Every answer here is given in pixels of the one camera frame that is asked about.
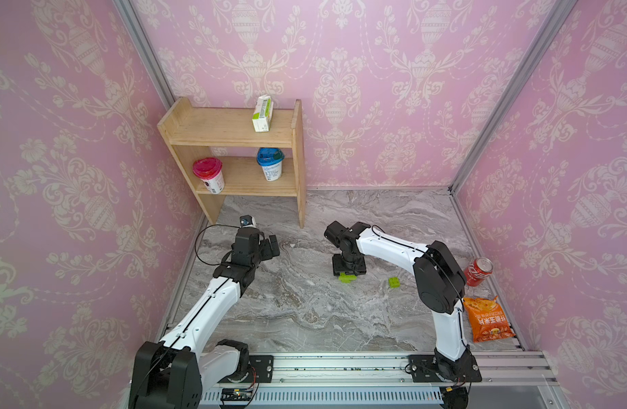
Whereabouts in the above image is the green lego brick base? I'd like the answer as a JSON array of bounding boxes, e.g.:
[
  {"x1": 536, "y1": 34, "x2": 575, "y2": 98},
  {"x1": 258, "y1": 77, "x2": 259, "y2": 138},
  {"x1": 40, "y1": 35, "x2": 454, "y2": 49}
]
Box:
[{"x1": 338, "y1": 273, "x2": 357, "y2": 283}]

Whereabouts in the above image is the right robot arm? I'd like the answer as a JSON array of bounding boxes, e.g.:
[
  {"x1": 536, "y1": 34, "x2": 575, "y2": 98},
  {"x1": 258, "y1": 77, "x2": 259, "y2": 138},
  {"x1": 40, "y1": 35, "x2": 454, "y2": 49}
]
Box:
[{"x1": 324, "y1": 221, "x2": 482, "y2": 384}]

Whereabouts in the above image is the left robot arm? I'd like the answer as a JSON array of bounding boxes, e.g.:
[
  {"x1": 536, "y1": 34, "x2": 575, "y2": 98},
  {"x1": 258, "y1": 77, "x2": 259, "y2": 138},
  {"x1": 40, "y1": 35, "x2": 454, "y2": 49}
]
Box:
[{"x1": 128, "y1": 215, "x2": 280, "y2": 408}]

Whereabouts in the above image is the green lego brick loose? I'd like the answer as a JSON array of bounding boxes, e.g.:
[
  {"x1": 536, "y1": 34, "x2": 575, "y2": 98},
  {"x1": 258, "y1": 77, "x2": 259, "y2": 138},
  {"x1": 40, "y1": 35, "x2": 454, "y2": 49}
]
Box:
[{"x1": 388, "y1": 277, "x2": 400, "y2": 289}]

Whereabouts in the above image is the pink lid cup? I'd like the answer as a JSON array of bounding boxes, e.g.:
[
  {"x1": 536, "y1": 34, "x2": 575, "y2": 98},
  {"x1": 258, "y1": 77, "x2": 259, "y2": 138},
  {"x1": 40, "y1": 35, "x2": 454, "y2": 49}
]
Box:
[{"x1": 193, "y1": 157, "x2": 225, "y2": 194}]

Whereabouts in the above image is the blue lid cup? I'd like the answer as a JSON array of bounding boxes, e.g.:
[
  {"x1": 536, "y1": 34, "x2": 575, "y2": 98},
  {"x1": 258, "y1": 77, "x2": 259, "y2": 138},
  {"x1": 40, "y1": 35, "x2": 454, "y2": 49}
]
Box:
[{"x1": 257, "y1": 148, "x2": 285, "y2": 182}]

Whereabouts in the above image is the red cola can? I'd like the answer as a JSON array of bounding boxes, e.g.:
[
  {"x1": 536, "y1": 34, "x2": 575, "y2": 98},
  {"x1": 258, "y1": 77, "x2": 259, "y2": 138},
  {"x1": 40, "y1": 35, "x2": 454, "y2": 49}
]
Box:
[{"x1": 464, "y1": 257, "x2": 493, "y2": 287}]

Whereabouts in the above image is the wooden shelf unit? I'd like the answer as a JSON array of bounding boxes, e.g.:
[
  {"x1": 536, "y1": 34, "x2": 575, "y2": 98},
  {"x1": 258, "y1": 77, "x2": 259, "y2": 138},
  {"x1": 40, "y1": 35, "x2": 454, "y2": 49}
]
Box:
[{"x1": 158, "y1": 97, "x2": 307, "y2": 228}]

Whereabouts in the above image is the white green carton box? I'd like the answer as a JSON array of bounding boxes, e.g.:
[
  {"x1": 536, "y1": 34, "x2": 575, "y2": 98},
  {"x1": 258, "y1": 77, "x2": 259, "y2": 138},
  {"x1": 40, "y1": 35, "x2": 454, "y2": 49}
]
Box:
[{"x1": 252, "y1": 95, "x2": 274, "y2": 133}]

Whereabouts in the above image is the small circuit board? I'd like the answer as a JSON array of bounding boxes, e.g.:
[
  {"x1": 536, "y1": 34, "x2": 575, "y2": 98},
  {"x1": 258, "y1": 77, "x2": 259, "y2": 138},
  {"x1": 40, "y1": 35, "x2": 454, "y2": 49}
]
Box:
[{"x1": 221, "y1": 388, "x2": 255, "y2": 404}]

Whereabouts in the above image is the orange snack bag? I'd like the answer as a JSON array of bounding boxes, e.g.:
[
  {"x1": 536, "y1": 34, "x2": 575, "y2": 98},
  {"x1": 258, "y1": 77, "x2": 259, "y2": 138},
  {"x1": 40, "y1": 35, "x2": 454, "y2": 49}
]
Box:
[{"x1": 463, "y1": 298, "x2": 515, "y2": 343}]

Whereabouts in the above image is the aluminium corner profile left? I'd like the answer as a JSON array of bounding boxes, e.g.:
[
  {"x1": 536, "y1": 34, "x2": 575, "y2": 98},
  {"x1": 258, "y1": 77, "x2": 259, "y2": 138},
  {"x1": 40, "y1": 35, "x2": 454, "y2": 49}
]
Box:
[{"x1": 113, "y1": 0, "x2": 175, "y2": 110}]

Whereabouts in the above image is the aluminium corner profile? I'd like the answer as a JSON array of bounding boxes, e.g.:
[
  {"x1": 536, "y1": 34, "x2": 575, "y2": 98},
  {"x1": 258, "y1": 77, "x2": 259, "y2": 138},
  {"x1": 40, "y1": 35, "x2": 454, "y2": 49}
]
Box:
[
  {"x1": 448, "y1": 0, "x2": 577, "y2": 197},
  {"x1": 113, "y1": 0, "x2": 175, "y2": 110}
]

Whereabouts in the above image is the aluminium corner profile right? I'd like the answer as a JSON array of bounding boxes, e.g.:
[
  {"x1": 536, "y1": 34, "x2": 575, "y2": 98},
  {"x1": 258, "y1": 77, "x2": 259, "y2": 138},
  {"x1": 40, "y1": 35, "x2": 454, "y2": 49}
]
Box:
[{"x1": 448, "y1": 0, "x2": 577, "y2": 197}]

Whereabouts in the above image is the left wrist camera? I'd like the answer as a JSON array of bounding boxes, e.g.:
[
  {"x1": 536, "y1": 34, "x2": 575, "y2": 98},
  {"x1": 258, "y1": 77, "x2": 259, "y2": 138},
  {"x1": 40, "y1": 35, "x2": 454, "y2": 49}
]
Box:
[{"x1": 240, "y1": 215, "x2": 257, "y2": 228}]

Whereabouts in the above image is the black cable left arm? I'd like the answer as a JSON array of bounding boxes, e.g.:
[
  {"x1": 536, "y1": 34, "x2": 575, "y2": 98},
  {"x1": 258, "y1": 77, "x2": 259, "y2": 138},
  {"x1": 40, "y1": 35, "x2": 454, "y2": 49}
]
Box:
[{"x1": 194, "y1": 223, "x2": 241, "y2": 268}]

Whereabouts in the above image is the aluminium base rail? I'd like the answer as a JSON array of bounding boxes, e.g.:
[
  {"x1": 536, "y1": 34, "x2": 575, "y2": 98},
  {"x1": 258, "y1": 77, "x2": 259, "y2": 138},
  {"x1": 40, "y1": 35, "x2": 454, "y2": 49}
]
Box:
[{"x1": 197, "y1": 350, "x2": 568, "y2": 408}]

